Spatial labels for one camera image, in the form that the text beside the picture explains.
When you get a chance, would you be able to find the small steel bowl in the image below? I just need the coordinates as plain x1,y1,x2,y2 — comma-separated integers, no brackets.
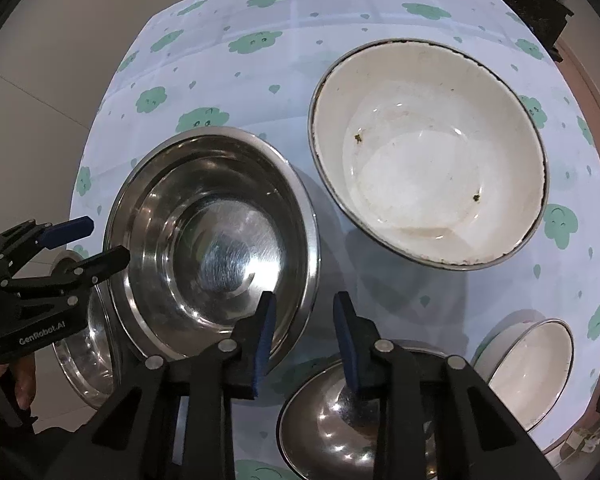
276,341,456,480

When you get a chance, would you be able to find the small white enamel bowl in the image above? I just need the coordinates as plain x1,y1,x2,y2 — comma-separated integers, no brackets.
474,318,574,431

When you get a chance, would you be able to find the large white enamel bowl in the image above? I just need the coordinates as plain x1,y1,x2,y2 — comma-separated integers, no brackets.
308,38,548,271

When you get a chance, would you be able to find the large steel bowl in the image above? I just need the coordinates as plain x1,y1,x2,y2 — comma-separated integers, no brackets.
251,158,322,368

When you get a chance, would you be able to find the person's left hand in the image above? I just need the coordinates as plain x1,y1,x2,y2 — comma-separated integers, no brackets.
0,353,38,411

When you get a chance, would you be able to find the green cloud patterned tablecloth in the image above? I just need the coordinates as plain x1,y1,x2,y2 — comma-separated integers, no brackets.
71,0,600,476

